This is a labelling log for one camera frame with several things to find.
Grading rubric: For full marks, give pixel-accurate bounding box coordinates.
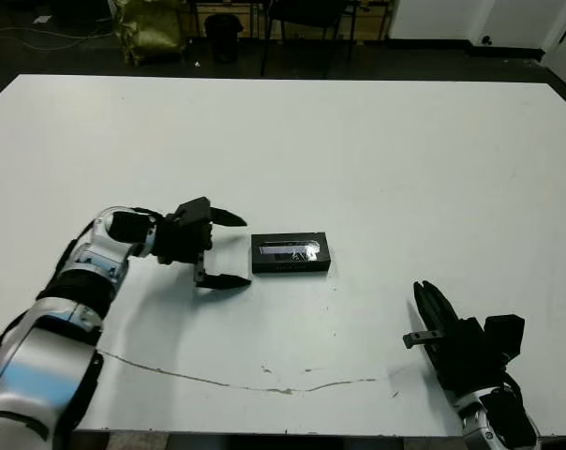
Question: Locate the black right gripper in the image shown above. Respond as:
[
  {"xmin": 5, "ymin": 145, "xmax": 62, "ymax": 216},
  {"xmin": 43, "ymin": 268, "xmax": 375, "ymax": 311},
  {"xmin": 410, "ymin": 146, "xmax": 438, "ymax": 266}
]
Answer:
[{"xmin": 403, "ymin": 279, "xmax": 508, "ymax": 394}]

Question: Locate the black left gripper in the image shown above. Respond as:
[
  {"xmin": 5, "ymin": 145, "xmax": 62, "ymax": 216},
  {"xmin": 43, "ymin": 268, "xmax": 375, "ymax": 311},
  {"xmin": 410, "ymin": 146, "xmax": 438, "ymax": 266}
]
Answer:
[{"xmin": 151, "ymin": 208, "xmax": 253, "ymax": 290}]

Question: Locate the black box lid with print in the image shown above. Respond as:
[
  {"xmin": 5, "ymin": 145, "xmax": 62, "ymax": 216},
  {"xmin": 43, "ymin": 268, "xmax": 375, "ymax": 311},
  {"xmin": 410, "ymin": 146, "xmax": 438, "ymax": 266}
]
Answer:
[{"xmin": 250, "ymin": 230, "xmax": 332, "ymax": 278}]

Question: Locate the black floor bin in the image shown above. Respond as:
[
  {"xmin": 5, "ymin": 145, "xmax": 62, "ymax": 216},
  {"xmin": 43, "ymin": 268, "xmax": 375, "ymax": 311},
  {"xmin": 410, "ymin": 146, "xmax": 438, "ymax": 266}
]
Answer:
[{"xmin": 203, "ymin": 13, "xmax": 244, "ymax": 64}]

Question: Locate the yellow-green plastic bag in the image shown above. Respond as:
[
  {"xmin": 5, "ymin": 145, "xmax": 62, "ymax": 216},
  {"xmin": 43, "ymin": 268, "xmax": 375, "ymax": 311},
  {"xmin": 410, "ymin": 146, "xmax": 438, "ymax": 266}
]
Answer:
[{"xmin": 112, "ymin": 0, "xmax": 189, "ymax": 65}]

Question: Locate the black mesh office chair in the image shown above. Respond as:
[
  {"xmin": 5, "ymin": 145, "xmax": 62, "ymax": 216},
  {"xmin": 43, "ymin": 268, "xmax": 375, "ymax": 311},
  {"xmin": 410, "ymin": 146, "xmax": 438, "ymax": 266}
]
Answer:
[{"xmin": 260, "ymin": 0, "xmax": 357, "ymax": 79}]

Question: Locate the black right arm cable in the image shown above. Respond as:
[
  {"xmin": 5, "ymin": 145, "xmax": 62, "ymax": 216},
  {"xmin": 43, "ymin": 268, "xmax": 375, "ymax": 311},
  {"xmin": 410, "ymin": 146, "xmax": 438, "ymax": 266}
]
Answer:
[{"xmin": 501, "ymin": 368, "xmax": 527, "ymax": 405}]

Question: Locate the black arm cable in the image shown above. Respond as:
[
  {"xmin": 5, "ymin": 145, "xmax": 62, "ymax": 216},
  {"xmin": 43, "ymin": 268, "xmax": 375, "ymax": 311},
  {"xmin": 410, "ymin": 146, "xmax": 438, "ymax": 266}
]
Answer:
[
  {"xmin": 501, "ymin": 368, "xmax": 527, "ymax": 405},
  {"xmin": 0, "ymin": 205, "xmax": 168, "ymax": 353}
]

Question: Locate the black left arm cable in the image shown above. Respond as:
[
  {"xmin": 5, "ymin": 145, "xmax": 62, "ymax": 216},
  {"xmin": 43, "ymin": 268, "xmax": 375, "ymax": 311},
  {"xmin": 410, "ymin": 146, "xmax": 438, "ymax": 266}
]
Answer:
[{"xmin": 0, "ymin": 205, "xmax": 168, "ymax": 353}]

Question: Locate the thin white floor cable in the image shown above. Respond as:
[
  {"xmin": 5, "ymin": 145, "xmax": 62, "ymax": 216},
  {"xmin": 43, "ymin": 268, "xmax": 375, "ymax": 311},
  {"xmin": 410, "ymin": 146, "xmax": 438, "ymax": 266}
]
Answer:
[{"xmin": 0, "ymin": 25, "xmax": 116, "ymax": 51}]

